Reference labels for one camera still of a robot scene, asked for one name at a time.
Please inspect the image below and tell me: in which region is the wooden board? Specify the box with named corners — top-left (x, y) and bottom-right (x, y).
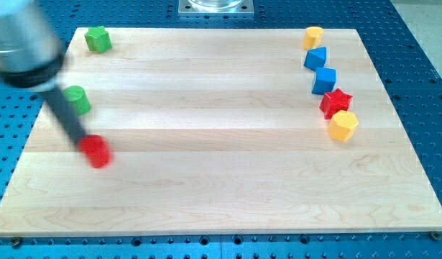
top-left (0, 27), bottom-right (442, 237)

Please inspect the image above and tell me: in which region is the yellow hexagon block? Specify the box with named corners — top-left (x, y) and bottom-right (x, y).
top-left (328, 110), bottom-right (359, 142)

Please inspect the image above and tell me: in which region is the green cylinder block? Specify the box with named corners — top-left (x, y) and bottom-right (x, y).
top-left (63, 86), bottom-right (91, 116)

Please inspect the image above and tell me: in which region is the blue cube block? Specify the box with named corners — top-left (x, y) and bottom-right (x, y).
top-left (311, 68), bottom-right (336, 95)

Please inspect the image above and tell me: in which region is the green star block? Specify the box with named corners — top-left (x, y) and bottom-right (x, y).
top-left (84, 26), bottom-right (112, 53)

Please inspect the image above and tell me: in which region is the blue triangle block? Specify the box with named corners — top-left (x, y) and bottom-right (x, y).
top-left (303, 47), bottom-right (327, 71)

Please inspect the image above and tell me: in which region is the black pusher rod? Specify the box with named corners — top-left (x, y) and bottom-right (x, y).
top-left (40, 86), bottom-right (86, 148)

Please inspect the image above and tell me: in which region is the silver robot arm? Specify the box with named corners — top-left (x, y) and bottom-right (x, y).
top-left (0, 0), bottom-right (86, 146)

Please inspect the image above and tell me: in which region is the red star block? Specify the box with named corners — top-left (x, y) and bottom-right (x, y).
top-left (319, 88), bottom-right (353, 119)

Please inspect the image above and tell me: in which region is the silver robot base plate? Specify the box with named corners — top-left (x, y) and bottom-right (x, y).
top-left (178, 0), bottom-right (254, 17)

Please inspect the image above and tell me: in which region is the yellow cylinder block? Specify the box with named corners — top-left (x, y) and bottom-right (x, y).
top-left (303, 27), bottom-right (324, 50)

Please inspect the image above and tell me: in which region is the red cylinder block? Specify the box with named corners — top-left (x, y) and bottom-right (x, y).
top-left (77, 135), bottom-right (112, 168)

